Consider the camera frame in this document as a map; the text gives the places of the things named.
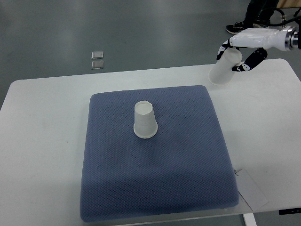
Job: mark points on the upper clear floor plate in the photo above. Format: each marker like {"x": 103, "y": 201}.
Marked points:
{"x": 97, "y": 54}

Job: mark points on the white paper tag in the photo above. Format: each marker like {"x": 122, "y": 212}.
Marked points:
{"x": 249, "y": 190}

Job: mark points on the black table control panel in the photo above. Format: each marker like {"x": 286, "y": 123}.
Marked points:
{"x": 290, "y": 211}

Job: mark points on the blue textured cushion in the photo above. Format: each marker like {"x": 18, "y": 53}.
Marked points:
{"x": 184, "y": 167}

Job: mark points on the white paper cup on cushion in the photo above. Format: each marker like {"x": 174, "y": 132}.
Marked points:
{"x": 145, "y": 125}

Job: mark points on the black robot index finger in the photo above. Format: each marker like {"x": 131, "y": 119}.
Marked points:
{"x": 226, "y": 45}

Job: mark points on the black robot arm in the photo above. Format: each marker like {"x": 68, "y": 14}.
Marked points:
{"x": 295, "y": 41}

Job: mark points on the person in dark trousers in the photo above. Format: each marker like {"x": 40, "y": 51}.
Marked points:
{"x": 258, "y": 15}

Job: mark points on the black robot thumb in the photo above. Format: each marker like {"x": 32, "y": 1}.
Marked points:
{"x": 259, "y": 55}

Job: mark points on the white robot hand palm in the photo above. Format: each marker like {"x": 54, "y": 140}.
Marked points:
{"x": 265, "y": 38}

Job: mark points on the white paper cup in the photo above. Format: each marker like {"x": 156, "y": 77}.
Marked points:
{"x": 221, "y": 73}
{"x": 145, "y": 125}

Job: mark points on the white table leg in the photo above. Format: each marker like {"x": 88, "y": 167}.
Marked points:
{"x": 249, "y": 219}

